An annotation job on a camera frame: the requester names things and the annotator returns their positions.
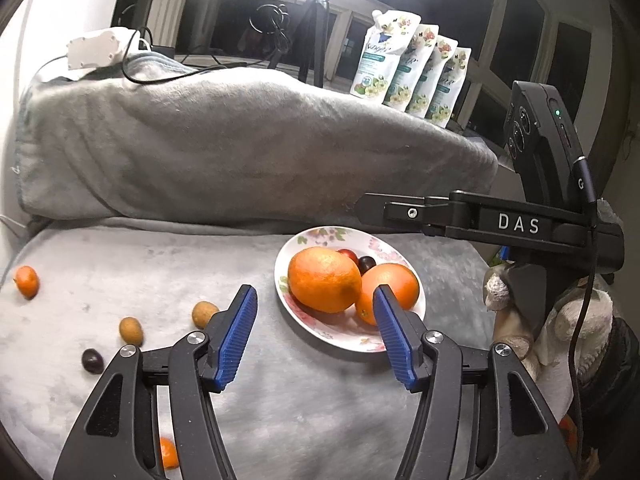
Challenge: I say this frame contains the grey back cushion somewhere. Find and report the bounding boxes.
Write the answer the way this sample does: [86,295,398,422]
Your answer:
[14,52,498,226]

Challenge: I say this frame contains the refill pouch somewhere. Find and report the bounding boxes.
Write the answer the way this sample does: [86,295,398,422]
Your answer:
[426,47,472,128]
[383,24,439,112]
[349,10,421,104]
[406,35,458,118]

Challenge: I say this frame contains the black cable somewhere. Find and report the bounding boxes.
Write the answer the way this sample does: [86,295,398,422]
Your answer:
[120,3,292,86]

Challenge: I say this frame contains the small kumquat orange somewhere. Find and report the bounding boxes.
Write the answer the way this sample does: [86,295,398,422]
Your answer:
[160,437,179,470]

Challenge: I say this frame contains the dark plum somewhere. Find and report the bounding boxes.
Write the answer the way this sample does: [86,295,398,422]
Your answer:
[81,348,104,375]
[357,256,376,275]

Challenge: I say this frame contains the red cherry tomato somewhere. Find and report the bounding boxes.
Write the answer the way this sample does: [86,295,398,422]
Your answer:
[338,248,359,264]

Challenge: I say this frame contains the gloved right hand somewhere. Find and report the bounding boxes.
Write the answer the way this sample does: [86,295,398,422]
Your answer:
[482,261,615,376]

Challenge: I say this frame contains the black tracking camera right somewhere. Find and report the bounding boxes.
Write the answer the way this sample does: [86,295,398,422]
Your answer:
[503,80,597,212]

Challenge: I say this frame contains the small mandarin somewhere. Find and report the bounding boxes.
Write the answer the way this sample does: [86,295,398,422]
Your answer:
[13,266,40,300]

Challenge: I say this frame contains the brown longan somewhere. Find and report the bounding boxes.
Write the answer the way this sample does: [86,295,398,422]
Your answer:
[118,316,144,347]
[191,301,219,330]

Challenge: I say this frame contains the rough large tangerine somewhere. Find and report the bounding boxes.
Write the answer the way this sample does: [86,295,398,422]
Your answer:
[288,247,362,314]

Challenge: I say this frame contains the white power strip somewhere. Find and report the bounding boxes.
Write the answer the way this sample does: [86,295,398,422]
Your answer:
[67,26,140,70]

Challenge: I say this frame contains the white cable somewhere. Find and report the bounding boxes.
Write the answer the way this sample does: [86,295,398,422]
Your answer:
[0,212,30,239]

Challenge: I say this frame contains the smooth large orange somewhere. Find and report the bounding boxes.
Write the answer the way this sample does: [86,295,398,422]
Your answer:
[355,263,420,326]

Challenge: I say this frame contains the black tripod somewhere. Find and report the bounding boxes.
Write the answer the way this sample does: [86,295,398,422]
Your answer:
[267,0,331,88]

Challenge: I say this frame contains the floral white plate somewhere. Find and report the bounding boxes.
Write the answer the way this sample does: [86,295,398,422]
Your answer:
[274,226,426,353]

